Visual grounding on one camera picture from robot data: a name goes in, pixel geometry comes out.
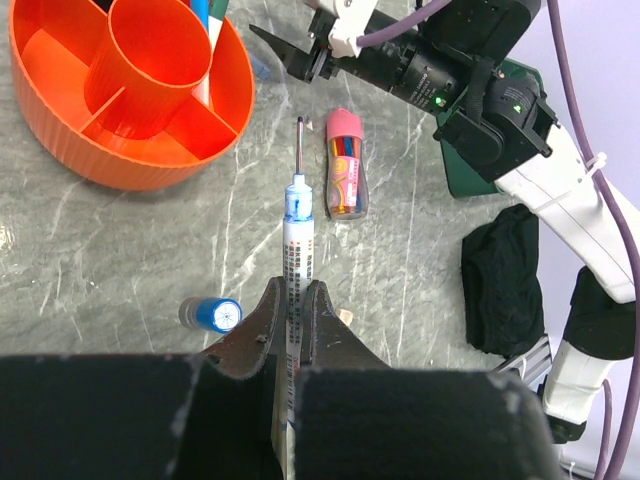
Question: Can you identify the green compartment tray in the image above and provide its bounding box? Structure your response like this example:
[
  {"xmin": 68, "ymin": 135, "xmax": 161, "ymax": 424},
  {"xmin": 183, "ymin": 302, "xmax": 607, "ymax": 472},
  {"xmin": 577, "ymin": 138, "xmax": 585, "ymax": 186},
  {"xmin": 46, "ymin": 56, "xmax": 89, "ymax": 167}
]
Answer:
[{"xmin": 437, "ymin": 57, "xmax": 544, "ymax": 200}]

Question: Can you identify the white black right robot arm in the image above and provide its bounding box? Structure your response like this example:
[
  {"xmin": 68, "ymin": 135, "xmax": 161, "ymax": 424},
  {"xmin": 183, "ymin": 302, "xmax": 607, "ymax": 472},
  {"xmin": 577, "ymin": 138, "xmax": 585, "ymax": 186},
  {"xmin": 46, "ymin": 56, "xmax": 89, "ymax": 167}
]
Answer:
[{"xmin": 301, "ymin": 1, "xmax": 639, "ymax": 444}]

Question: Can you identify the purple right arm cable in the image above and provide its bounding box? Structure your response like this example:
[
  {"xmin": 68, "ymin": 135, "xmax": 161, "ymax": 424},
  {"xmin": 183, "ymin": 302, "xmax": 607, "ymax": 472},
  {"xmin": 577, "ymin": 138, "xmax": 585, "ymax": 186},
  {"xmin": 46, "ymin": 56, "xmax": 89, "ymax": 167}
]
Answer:
[{"xmin": 357, "ymin": 0, "xmax": 640, "ymax": 480}]

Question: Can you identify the blue white pen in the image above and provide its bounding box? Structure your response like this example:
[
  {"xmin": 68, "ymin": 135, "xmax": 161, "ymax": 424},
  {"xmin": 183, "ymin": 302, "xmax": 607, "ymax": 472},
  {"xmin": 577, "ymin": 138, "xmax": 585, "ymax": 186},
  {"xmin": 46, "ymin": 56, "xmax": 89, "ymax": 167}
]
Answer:
[{"xmin": 282, "ymin": 117, "xmax": 315, "ymax": 479}]

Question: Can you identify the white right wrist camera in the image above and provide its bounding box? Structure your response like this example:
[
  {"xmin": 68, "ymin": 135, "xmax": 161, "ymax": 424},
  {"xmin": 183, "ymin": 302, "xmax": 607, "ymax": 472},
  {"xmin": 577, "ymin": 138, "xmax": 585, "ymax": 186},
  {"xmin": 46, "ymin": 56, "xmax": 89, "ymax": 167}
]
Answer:
[{"xmin": 303, "ymin": 0, "xmax": 378, "ymax": 59}]

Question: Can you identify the aluminium rail frame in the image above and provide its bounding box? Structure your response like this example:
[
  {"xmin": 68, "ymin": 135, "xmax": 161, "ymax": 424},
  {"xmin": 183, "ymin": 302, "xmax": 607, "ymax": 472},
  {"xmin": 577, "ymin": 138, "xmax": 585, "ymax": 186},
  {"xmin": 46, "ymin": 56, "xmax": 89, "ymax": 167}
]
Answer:
[{"xmin": 488, "ymin": 334, "xmax": 552, "ymax": 396}]

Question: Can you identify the orange round divided container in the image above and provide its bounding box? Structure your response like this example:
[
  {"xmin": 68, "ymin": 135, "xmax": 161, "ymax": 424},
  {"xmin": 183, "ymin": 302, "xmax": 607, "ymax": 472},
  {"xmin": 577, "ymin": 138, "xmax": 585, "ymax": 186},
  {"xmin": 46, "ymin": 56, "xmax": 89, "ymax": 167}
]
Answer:
[{"xmin": 8, "ymin": 1, "xmax": 255, "ymax": 191}]

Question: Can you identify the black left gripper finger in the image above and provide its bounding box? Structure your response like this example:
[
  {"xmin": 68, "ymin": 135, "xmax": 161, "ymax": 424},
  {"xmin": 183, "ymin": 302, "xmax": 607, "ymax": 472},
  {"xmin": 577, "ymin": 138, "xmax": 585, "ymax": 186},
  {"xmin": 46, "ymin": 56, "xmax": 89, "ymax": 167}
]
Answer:
[
  {"xmin": 300, "ymin": 280, "xmax": 390, "ymax": 370},
  {"xmin": 249, "ymin": 24, "xmax": 313, "ymax": 83},
  {"xmin": 202, "ymin": 277, "xmax": 285, "ymax": 381}
]

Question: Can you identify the green capped white marker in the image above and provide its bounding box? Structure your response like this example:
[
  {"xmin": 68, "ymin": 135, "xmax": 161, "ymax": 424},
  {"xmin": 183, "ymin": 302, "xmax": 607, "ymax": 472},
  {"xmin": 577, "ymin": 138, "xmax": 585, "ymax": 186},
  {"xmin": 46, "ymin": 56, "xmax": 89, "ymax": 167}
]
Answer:
[{"xmin": 192, "ymin": 0, "xmax": 231, "ymax": 109}]

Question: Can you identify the blue capped white marker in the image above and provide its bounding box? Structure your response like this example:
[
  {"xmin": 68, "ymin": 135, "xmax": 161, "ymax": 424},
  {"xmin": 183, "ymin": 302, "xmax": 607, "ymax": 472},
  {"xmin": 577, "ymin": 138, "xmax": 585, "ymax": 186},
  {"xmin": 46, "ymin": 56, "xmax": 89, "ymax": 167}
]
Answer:
[{"xmin": 189, "ymin": 0, "xmax": 209, "ymax": 32}]

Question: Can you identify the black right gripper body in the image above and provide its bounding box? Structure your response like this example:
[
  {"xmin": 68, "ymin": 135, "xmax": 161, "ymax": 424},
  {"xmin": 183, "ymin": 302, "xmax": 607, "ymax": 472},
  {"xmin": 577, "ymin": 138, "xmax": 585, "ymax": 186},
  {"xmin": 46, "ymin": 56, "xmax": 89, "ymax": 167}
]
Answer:
[{"xmin": 299, "ymin": 1, "xmax": 493, "ymax": 113}]

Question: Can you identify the blue pen cap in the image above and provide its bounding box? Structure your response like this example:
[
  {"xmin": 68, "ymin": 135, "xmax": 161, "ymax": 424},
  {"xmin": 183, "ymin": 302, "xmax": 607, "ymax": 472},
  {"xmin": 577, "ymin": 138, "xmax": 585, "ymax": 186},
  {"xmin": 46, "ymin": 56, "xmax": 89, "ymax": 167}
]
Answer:
[{"xmin": 249, "ymin": 53, "xmax": 271, "ymax": 81}]

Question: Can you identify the black cloth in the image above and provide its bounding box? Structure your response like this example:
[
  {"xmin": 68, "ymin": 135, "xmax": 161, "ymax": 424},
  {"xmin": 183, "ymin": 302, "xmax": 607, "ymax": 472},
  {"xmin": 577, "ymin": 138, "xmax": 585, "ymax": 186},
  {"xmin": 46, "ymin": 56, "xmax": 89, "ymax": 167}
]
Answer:
[{"xmin": 461, "ymin": 204, "xmax": 544, "ymax": 358}]

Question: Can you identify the blue glue stick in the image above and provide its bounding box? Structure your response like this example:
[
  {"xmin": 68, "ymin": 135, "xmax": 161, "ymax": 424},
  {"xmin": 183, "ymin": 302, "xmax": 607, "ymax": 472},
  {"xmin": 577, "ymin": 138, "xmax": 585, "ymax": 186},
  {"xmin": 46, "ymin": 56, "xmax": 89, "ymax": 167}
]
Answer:
[{"xmin": 178, "ymin": 297, "xmax": 244, "ymax": 334}]

